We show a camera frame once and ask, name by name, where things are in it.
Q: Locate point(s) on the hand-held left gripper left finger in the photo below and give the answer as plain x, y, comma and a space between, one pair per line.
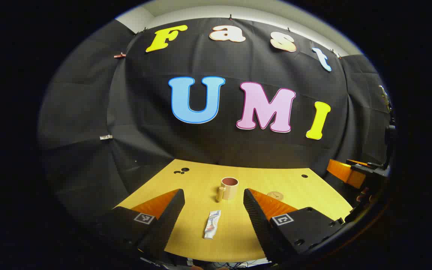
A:
169, 217

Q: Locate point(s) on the white toothpaste tube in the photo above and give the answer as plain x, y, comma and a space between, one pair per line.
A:
212, 224

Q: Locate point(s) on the copper cloth clip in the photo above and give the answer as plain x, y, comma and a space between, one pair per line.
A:
119, 55

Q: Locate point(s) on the black backdrop cloth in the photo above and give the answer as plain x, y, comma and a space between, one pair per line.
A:
208, 142

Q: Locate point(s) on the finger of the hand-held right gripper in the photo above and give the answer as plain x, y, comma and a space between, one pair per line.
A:
345, 172

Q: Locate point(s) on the white cloth clip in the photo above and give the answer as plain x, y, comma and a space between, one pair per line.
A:
106, 137

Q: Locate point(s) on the round brown coaster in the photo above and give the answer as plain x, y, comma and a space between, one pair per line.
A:
275, 195

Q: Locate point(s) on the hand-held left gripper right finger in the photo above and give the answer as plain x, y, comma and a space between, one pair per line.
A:
255, 219

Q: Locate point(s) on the yellow wooden desktop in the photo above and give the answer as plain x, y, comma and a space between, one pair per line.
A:
201, 187

